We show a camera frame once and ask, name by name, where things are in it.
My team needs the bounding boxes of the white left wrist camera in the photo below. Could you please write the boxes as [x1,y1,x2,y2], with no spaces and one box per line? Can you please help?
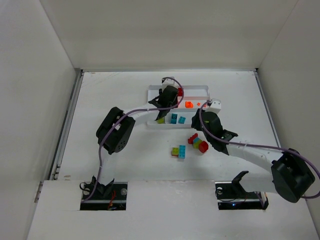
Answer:
[161,76,175,91]

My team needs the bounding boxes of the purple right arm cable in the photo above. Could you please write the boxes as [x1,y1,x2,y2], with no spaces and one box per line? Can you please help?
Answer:
[198,101,320,200]

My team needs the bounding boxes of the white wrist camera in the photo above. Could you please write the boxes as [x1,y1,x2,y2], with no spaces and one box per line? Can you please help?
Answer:
[161,76,175,91]
[206,98,222,114]

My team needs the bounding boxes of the red sloped lego brick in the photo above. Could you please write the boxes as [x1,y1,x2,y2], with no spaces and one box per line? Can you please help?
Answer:
[198,141,209,154]

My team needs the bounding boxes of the orange curved lego piece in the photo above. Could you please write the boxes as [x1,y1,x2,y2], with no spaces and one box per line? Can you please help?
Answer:
[184,101,194,109]

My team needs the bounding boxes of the teal lego brick on table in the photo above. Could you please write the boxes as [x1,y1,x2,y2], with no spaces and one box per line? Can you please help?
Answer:
[178,145,186,159]

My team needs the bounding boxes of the lime curved lego brick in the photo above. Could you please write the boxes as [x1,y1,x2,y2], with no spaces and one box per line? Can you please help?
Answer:
[156,117,166,124]

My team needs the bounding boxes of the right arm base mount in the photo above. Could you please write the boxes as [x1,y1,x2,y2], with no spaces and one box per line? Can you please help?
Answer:
[214,171,269,211]

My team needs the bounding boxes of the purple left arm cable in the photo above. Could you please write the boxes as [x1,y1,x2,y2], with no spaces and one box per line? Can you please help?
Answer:
[81,77,185,203]

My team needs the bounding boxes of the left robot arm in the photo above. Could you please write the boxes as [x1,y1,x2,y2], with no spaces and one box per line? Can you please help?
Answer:
[93,85,184,190]

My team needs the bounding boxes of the teal square lego brick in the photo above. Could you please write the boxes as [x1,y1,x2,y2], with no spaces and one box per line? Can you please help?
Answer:
[178,116,186,125]

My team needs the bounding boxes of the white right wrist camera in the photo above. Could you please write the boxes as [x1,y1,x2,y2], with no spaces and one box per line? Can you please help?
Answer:
[206,98,222,114]

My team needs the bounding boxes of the white compartment tray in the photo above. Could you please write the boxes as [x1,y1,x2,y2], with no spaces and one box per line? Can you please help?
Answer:
[146,85,212,130]

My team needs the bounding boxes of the teal curved lego brick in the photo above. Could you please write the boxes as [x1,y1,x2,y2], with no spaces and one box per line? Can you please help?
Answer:
[170,113,178,124]

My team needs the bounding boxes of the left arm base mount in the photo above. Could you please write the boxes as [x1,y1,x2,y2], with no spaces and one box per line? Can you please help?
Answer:
[79,176,128,211]

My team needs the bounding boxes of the stacked multicolor lego bricks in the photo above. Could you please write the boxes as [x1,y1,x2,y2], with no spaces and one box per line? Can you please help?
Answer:
[187,133,203,149]

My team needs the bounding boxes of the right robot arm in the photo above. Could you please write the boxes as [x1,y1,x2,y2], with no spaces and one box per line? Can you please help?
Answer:
[191,109,320,203]

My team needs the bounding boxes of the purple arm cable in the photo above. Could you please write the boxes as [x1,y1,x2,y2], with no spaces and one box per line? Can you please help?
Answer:
[198,101,320,200]
[81,77,185,203]

